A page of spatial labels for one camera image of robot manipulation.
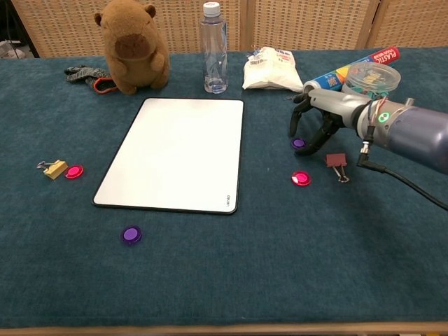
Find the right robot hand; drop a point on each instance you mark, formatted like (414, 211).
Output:
(336, 106)

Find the purple round magnet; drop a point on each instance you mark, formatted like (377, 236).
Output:
(131, 234)
(298, 143)

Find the pink round magnet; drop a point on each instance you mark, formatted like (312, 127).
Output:
(300, 178)
(74, 171)

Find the white board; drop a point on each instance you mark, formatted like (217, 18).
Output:
(175, 154)

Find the clear jar of binder clips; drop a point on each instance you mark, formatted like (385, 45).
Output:
(374, 78)

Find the small silver binder clip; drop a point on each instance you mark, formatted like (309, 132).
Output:
(288, 98)

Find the pink binder clip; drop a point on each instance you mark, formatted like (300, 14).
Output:
(336, 160)

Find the white powder bag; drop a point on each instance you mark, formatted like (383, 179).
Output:
(271, 73)

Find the woven folding screen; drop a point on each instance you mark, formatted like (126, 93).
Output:
(297, 24)

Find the blue binder clip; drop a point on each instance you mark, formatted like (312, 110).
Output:
(255, 54)

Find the clear plastic water bottle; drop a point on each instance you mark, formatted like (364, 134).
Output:
(213, 52)

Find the dark blue table cloth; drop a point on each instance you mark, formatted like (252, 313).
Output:
(245, 262)

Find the brown capybara plush toy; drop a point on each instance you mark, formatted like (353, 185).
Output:
(134, 45)

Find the grey knit work glove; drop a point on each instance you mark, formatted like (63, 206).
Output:
(85, 73)

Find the beige binder clip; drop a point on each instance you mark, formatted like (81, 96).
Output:
(56, 170)

